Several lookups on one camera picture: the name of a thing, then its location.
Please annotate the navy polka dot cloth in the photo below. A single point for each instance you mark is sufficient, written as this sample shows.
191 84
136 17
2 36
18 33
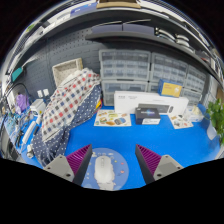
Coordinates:
56 143

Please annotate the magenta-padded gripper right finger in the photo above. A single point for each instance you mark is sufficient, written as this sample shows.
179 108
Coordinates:
165 166

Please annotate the white desk device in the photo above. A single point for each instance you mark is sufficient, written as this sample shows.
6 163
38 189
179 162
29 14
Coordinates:
37 107

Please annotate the yellow tool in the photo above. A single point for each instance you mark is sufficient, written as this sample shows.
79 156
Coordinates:
98 105

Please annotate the white wall socket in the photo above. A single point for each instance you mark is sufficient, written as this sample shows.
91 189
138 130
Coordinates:
40 93
46 92

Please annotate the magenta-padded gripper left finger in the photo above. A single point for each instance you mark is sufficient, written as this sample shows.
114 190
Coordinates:
63 166

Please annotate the small black box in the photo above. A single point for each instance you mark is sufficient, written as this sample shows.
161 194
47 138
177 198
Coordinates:
147 116

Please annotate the white woven basket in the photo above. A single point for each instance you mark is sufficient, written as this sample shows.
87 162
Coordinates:
65 68

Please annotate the purple bag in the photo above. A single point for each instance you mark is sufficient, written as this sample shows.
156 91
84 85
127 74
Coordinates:
22 102

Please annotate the white blue tissue box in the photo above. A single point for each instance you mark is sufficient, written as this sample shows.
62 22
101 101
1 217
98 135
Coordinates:
195 115

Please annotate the green leafy plant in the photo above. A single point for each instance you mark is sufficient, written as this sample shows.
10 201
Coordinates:
216 115

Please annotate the cartoon sticker sheet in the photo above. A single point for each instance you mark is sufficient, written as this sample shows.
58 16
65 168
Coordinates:
111 118
180 121

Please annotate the red blue checked cloth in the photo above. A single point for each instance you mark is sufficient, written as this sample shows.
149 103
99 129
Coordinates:
66 100

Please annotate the white plant pot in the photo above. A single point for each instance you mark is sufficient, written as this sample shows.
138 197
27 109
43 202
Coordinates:
212 132

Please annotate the yellow card with blue frame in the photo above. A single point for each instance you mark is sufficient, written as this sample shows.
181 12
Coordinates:
170 88

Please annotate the long white keyboard box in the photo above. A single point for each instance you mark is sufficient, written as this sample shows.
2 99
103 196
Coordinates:
126 100

